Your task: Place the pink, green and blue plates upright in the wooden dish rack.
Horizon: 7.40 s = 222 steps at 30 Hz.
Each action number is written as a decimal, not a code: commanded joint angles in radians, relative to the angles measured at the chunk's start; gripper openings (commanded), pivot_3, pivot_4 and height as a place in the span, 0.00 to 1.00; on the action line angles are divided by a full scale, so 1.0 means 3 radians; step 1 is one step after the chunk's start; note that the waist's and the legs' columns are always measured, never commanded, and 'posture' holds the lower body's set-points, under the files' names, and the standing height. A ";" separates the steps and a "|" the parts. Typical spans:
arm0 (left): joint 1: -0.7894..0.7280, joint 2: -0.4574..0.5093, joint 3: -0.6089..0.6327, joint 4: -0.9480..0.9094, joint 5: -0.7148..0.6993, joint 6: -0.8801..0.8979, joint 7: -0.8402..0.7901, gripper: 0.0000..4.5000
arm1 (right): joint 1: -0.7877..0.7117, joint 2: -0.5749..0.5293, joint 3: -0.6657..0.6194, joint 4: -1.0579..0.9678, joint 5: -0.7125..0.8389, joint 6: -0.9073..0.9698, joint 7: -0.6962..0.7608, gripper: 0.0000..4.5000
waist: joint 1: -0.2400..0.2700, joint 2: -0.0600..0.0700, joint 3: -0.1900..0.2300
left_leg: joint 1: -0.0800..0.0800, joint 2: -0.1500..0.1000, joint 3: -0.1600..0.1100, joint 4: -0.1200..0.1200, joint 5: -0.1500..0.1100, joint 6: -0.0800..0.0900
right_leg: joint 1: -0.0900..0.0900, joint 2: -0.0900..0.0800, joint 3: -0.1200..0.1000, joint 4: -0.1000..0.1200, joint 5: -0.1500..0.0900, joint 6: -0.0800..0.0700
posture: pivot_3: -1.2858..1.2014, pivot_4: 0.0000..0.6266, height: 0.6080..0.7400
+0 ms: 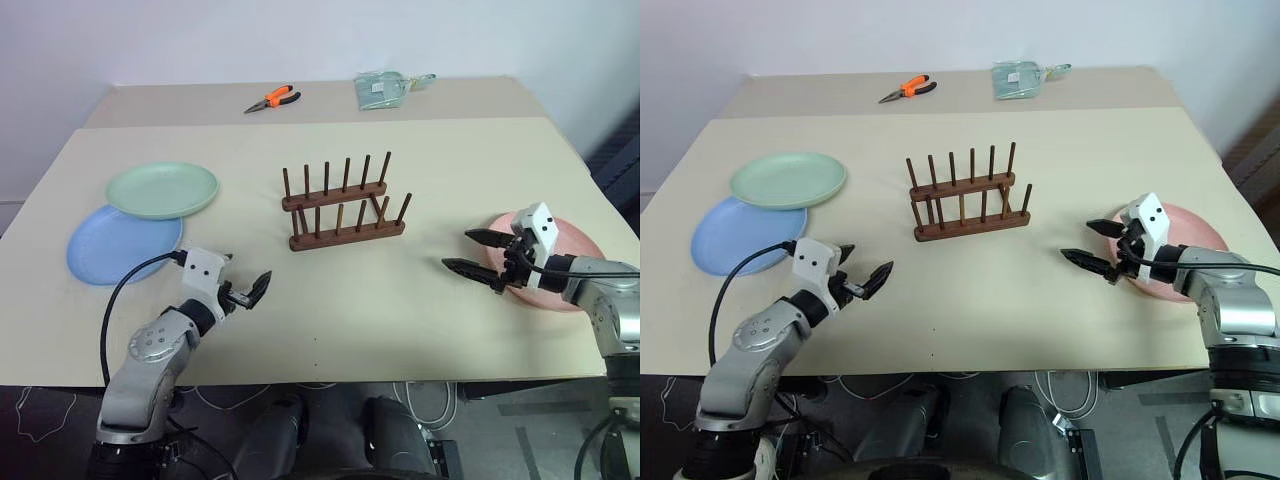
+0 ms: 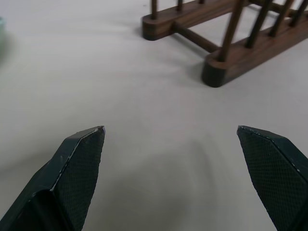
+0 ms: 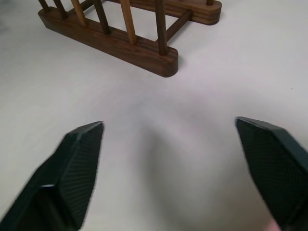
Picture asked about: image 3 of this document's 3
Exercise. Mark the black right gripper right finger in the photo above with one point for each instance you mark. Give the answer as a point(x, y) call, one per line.
point(276, 168)

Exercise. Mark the wooden dish rack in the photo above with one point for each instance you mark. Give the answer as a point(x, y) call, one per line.
point(125, 41)

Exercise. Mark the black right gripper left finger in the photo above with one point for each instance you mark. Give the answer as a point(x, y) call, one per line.
point(72, 173)

